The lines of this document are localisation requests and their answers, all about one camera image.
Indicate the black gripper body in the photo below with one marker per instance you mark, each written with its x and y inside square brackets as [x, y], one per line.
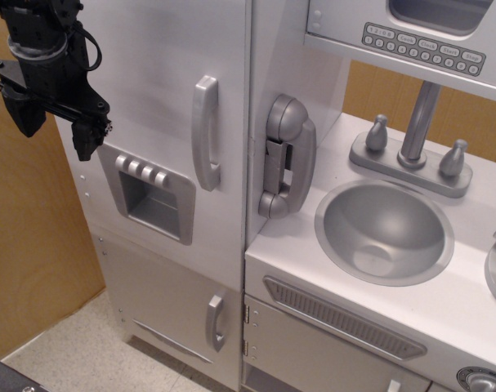
[56, 82]

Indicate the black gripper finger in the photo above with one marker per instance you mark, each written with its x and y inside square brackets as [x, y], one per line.
[88, 136]
[26, 112]

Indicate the white fridge door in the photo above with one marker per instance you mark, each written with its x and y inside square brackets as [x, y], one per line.
[153, 54]
[165, 304]

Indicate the silver fridge handle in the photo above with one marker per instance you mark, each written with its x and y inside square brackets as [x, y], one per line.
[205, 101]
[214, 338]

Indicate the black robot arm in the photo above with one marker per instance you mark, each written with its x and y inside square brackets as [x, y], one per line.
[43, 26]

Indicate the wooden side board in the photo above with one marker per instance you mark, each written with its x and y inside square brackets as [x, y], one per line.
[48, 266]

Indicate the black case corner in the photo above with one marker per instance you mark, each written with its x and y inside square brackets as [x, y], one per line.
[13, 381]

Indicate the silver faucet with knobs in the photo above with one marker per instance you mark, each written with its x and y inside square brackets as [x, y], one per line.
[407, 159]

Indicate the white oven door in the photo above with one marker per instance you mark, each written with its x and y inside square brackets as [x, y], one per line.
[288, 354]

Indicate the silver round sink bowl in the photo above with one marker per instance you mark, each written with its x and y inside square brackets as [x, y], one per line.
[384, 233]

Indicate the white toy kitchen cabinet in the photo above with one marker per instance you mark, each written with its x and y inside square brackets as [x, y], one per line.
[454, 314]

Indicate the silver vent panel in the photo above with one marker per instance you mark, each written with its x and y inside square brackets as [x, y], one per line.
[343, 321]

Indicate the white toy microwave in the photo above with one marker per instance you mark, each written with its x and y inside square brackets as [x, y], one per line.
[452, 43]

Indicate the silver oven knob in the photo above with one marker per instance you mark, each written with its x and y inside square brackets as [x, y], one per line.
[477, 379]

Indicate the silver toy wall phone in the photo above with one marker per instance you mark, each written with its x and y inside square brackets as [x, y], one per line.
[289, 159]

